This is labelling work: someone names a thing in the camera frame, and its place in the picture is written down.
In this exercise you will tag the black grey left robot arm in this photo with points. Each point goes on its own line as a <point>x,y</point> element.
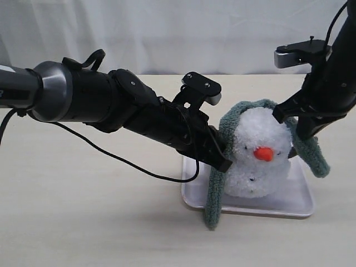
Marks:
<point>70,91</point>

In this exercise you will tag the white backdrop curtain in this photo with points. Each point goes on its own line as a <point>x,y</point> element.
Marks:
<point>161,37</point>

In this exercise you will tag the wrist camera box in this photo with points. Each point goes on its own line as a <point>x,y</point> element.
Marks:
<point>197,89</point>
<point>300,53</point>

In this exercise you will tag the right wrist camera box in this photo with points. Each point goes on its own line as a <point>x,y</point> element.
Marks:
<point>300,53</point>

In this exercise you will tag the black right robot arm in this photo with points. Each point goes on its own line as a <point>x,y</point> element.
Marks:
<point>341,38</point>

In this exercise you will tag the white plush snowman toy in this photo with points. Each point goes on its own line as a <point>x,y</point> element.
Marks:
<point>260,151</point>

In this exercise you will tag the green fuzzy scarf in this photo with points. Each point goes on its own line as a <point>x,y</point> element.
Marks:
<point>308,150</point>

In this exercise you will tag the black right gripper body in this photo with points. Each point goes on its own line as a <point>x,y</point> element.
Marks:
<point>326,94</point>

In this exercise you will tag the white square tray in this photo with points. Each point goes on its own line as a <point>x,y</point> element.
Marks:
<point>293,200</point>

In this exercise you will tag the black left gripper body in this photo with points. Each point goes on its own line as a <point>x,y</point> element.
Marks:
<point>202,148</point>

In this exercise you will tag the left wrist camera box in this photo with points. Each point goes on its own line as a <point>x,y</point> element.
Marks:
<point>197,89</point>

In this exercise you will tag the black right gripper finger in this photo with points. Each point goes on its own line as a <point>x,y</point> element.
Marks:
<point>294,106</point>
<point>309,126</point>

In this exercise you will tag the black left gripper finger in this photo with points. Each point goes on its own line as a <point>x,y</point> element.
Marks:
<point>217,159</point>
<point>217,140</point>

